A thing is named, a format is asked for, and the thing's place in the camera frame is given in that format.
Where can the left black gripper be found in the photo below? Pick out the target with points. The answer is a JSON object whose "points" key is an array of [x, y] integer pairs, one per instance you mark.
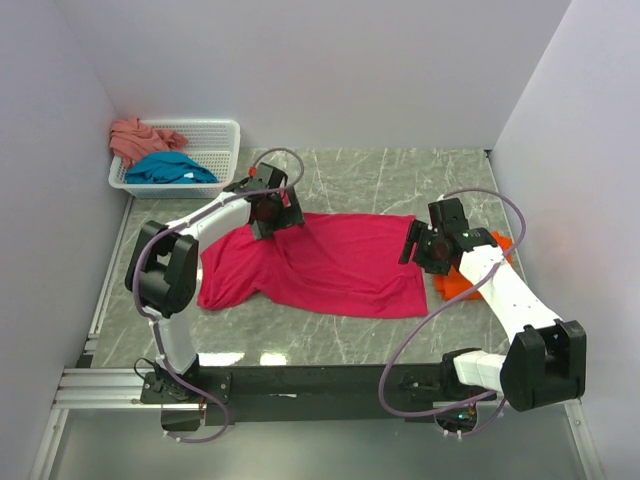
{"points": [[290, 215]]}

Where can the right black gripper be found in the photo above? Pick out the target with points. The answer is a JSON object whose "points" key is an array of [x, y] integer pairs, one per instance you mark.
{"points": [[418, 231]]}

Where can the magenta t-shirt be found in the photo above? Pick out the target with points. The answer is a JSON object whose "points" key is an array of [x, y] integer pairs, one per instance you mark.
{"points": [[344, 264]]}

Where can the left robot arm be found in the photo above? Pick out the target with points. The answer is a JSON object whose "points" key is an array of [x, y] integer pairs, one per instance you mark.
{"points": [[163, 271]]}

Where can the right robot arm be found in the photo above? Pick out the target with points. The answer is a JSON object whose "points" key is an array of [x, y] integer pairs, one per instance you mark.
{"points": [[546, 360]]}

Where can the folded orange t-shirt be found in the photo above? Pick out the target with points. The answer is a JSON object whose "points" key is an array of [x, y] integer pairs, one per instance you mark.
{"points": [[448, 286]]}

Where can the white plastic basket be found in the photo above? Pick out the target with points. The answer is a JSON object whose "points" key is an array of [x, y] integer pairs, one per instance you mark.
{"points": [[213, 144]]}

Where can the teal blue t-shirt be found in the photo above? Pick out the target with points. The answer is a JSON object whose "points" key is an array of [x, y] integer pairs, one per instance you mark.
{"points": [[169, 167]]}

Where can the salmon pink t-shirt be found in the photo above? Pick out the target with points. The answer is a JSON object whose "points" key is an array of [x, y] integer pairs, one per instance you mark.
{"points": [[132, 140]]}

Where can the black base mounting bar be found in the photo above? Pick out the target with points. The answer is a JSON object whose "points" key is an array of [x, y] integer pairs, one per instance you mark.
{"points": [[215, 395]]}

